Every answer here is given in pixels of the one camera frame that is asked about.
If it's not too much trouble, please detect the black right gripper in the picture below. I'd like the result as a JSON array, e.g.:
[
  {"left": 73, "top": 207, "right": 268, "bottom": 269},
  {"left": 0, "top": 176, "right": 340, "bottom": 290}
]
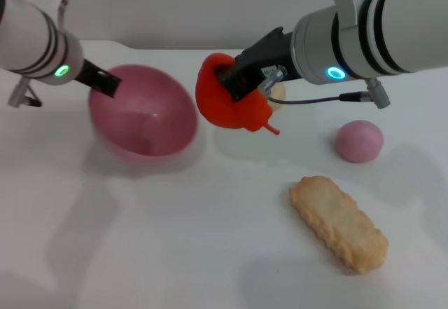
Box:
[{"left": 212, "top": 26, "right": 301, "bottom": 103}]

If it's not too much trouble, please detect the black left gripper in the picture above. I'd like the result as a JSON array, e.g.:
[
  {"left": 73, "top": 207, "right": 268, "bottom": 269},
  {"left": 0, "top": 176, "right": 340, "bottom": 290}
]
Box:
[{"left": 71, "top": 59, "right": 123, "bottom": 99}]

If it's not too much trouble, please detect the orange toy fruit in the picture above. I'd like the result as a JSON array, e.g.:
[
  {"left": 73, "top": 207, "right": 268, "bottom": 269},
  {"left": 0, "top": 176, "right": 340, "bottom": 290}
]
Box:
[{"left": 195, "top": 52, "right": 281, "bottom": 137}]

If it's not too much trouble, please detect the pink plastic bowl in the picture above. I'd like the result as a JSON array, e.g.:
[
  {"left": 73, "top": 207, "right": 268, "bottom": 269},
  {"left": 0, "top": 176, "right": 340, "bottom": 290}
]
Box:
[{"left": 87, "top": 64, "right": 200, "bottom": 167}]

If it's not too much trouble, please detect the cream steamed bun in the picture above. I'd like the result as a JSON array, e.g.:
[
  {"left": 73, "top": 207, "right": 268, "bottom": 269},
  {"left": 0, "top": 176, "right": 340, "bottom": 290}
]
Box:
[{"left": 267, "top": 82, "right": 288, "bottom": 113}]

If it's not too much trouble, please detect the pink round bun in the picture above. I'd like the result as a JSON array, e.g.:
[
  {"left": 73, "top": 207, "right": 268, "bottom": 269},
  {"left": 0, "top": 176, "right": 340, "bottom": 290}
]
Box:
[{"left": 334, "top": 119, "right": 384, "bottom": 164}]

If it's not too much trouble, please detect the long golden bread loaf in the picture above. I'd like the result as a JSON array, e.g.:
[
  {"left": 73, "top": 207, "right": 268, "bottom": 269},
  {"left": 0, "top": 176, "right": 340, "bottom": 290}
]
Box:
[{"left": 289, "top": 175, "right": 389, "bottom": 275}]

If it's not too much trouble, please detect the grey left arm cable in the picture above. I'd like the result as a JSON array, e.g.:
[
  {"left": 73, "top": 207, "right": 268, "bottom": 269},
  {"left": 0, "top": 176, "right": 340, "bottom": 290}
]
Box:
[{"left": 7, "top": 76, "right": 43, "bottom": 109}]

